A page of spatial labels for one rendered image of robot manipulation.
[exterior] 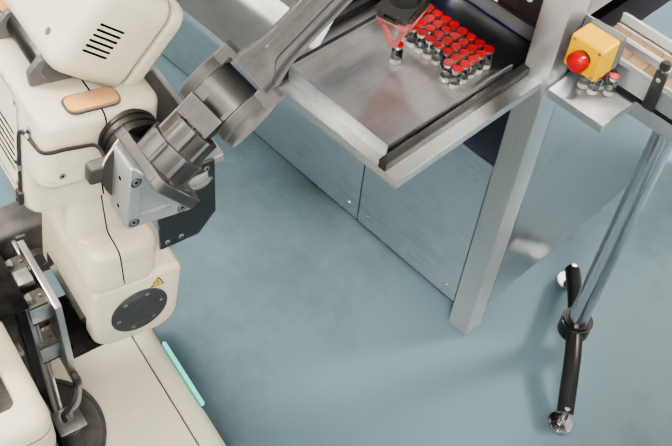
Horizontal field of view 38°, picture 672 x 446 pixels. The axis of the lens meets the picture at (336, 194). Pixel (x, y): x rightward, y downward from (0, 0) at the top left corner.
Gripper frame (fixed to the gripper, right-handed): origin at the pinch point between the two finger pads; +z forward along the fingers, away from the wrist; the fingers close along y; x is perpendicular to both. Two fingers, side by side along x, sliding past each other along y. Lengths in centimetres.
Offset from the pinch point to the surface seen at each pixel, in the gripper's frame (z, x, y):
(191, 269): 94, 42, -16
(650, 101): 3.8, -45.6, 17.2
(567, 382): 84, -56, 5
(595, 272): 59, -50, 19
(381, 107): 5.6, -4.6, -12.8
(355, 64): 6.0, 5.5, -5.7
